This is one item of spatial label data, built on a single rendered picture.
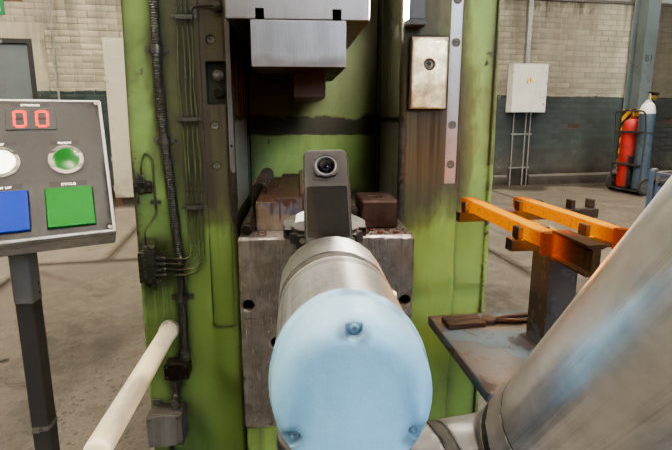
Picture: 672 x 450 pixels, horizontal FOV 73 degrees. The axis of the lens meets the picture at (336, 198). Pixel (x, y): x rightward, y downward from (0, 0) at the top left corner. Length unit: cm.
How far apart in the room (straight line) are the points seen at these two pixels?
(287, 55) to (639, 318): 88
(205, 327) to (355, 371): 105
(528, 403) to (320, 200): 25
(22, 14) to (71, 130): 656
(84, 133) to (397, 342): 85
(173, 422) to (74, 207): 67
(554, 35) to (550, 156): 194
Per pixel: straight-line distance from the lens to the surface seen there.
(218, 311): 127
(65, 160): 99
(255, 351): 108
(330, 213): 44
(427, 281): 127
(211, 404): 140
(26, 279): 110
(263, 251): 99
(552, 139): 852
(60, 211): 95
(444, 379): 142
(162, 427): 140
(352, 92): 150
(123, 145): 646
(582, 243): 69
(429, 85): 117
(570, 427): 29
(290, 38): 102
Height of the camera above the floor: 117
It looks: 10 degrees down
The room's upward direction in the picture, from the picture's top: straight up
